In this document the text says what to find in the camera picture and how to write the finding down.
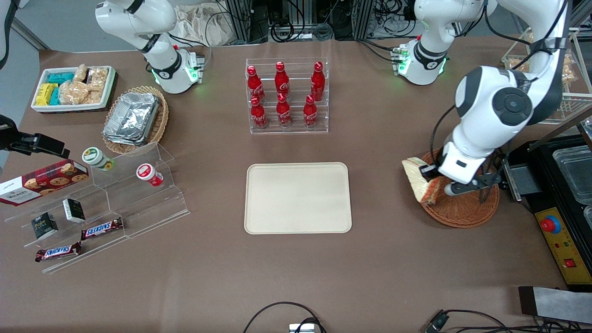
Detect white rectangular snack bin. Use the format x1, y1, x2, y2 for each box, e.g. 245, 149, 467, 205
31, 66, 117, 114

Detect red tartan cookie box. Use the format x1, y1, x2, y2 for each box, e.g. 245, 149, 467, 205
0, 159, 89, 207

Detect red lid cup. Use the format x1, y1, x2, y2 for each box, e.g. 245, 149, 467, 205
136, 163, 164, 187

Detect green lid cup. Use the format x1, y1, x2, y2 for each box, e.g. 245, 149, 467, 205
82, 147, 115, 172

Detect clear acrylic stepped shelf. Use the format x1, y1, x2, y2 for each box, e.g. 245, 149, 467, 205
5, 142, 191, 274

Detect brown Snickers bar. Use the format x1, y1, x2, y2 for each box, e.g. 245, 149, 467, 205
35, 241, 82, 263
80, 217, 124, 241

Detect bagged fried snack pack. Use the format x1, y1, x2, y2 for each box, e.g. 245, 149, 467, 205
561, 55, 578, 85
506, 56, 529, 74

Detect oval light wicker basket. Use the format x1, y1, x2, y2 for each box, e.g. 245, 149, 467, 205
102, 86, 169, 155

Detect black cable with plug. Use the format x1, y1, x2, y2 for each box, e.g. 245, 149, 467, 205
425, 309, 592, 333

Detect clear wire snack basket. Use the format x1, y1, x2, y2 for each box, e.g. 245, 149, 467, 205
502, 27, 592, 124

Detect round brown wicker basket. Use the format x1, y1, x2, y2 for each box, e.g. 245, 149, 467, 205
420, 148, 500, 229

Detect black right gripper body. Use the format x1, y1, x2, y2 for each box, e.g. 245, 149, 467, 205
0, 115, 38, 153

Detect clear plastic container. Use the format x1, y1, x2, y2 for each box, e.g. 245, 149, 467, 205
553, 145, 592, 205

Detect beige plastic tray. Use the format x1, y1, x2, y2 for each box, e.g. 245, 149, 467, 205
244, 162, 353, 235

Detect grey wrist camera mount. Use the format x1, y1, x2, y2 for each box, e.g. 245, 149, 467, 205
444, 173, 501, 205

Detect yellow snack pack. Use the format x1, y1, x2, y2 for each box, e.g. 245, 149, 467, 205
35, 83, 59, 106

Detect beige cloth bag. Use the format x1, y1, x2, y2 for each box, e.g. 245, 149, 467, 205
173, 4, 232, 47

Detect clear acrylic bottle rack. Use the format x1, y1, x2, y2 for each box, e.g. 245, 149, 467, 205
245, 57, 330, 135

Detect black looped cable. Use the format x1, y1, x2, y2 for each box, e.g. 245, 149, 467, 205
243, 302, 327, 333

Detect red cola bottle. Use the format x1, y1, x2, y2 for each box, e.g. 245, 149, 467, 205
275, 61, 290, 99
310, 61, 326, 102
303, 95, 319, 129
250, 96, 269, 129
247, 65, 266, 103
276, 93, 293, 128

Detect aluminium frame post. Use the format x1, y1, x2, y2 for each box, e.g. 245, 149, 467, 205
357, 0, 376, 38
224, 0, 253, 43

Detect small black box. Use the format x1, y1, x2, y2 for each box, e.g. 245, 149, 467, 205
62, 198, 86, 224
31, 212, 59, 240

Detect triangle sandwich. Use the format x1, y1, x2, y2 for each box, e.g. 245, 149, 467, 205
401, 157, 442, 206

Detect black hanging cable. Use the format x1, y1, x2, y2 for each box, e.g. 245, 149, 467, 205
0, 0, 21, 71

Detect black sealing machine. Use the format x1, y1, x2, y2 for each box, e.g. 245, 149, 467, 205
497, 118, 592, 292

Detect stacked foil containers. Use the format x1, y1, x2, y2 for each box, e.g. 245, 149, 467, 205
103, 92, 161, 147

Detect grey flat panel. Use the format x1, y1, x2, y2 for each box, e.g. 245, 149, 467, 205
518, 286, 592, 324

